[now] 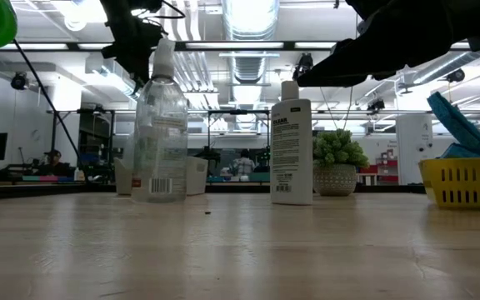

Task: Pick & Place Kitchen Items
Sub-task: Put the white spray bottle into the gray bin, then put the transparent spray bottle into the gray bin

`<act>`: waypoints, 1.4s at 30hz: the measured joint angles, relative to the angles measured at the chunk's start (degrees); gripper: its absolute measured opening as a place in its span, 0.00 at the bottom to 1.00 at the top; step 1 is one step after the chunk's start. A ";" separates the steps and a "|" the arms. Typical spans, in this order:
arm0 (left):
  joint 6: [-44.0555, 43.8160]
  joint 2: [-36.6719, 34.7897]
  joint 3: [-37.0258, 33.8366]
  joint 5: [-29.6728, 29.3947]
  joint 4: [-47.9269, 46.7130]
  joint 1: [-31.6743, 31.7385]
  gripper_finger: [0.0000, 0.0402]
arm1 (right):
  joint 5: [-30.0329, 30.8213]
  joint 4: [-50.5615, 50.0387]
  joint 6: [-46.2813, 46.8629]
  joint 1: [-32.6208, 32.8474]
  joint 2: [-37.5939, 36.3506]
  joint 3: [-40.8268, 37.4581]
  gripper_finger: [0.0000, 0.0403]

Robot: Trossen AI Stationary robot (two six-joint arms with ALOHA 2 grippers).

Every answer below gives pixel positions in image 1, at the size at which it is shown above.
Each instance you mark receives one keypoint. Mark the yellow plastic basket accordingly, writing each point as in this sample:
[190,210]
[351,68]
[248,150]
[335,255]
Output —
[465,163]

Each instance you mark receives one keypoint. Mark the black hanging camera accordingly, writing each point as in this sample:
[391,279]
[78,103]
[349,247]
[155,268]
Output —
[304,62]

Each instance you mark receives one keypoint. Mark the potted green succulent plant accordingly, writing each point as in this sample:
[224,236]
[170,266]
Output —
[336,179]

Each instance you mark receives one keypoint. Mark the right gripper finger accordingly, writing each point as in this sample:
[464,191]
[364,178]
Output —
[348,66]

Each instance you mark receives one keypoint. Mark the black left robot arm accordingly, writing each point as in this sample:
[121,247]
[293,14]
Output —
[119,10]

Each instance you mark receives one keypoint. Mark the clear spray bottle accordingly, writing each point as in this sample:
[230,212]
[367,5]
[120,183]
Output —
[161,166]

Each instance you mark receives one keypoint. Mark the white capped soap bottle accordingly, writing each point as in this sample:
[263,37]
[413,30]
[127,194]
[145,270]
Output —
[292,166]

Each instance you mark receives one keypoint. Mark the person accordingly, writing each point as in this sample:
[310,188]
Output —
[54,166]
[244,166]

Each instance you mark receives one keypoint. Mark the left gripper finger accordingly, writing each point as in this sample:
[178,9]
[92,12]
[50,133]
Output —
[141,75]

